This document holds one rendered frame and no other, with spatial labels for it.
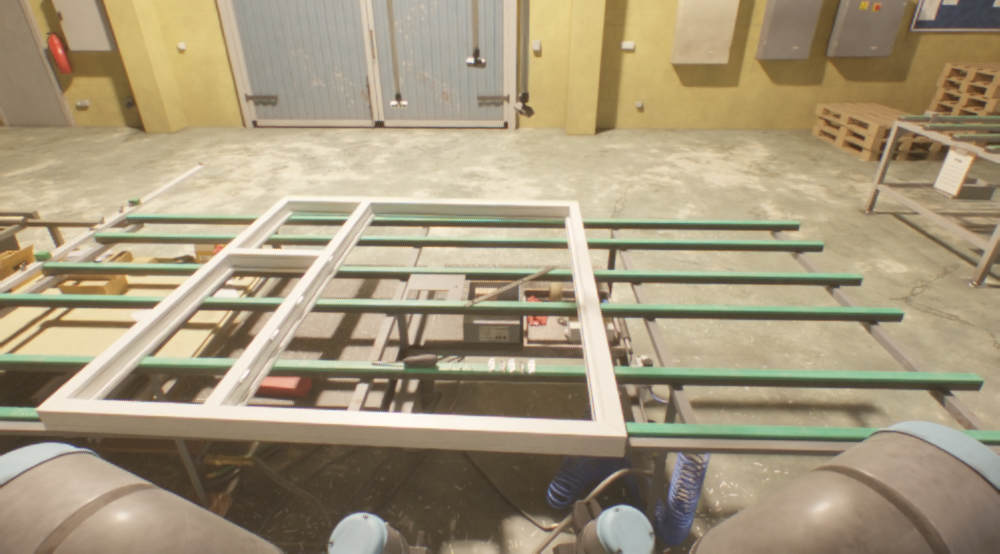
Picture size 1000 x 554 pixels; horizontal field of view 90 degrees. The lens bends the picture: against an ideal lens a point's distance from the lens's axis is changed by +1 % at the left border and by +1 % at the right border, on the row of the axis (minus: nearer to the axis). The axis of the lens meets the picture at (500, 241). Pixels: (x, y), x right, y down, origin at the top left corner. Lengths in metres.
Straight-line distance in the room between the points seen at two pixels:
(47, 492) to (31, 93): 10.01
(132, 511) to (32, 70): 9.93
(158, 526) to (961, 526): 0.57
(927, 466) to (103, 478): 0.64
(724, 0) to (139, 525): 7.62
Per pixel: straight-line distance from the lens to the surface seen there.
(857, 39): 8.53
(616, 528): 1.00
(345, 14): 7.76
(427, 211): 2.54
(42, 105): 10.41
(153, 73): 8.72
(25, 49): 10.26
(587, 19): 7.12
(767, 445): 1.53
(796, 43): 8.15
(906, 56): 9.19
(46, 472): 0.55
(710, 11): 7.68
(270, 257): 2.23
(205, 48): 8.71
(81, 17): 9.33
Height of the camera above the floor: 1.89
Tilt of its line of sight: 27 degrees down
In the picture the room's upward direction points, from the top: straight up
